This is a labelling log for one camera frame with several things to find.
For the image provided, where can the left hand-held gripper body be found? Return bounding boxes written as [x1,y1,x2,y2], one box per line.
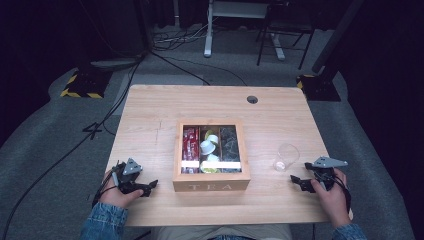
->
[114,157,148,198]

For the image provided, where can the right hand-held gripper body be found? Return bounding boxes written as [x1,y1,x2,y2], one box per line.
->
[304,156,348,192]

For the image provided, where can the wooden tea box glass lid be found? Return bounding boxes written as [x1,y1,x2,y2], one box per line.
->
[172,118,252,193]

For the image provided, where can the person's left hand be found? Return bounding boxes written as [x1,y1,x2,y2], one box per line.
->
[99,170,144,210]

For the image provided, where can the person's right hand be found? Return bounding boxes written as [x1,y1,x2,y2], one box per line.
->
[311,168,353,228]

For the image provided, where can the clear glass cup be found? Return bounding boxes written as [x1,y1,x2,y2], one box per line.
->
[273,143,301,173]

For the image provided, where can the row of red tea packets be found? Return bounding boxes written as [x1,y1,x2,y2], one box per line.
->
[181,125,201,174]

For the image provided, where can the white capsule green lid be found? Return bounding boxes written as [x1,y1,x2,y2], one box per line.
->
[204,129,220,145]
[199,161,221,174]

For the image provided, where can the person's lap beige trousers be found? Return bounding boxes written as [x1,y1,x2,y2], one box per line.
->
[151,223,293,240]

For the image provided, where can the pile of dark tea bags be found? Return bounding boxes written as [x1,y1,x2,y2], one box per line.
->
[219,125,242,174]

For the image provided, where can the yellow black striped stand base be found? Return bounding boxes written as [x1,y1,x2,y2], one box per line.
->
[295,73,342,102]
[60,69,113,100]

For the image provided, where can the black chair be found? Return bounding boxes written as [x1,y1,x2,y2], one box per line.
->
[255,0,318,70]

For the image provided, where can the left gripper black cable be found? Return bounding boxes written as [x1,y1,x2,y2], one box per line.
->
[91,161,121,206]

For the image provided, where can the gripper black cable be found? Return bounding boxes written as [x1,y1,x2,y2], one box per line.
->
[331,172,353,215]
[91,161,121,206]

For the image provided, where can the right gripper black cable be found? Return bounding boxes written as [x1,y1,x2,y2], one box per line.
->
[331,172,353,215]

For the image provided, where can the long black floor cable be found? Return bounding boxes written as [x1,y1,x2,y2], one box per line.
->
[0,54,148,239]

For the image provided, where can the black slanted post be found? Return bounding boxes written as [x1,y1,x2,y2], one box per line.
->
[311,0,365,74]

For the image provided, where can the bundle of floor cables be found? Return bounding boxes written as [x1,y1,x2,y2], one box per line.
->
[153,19,209,52]

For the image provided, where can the white desk frame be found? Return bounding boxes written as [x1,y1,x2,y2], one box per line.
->
[203,0,287,62]

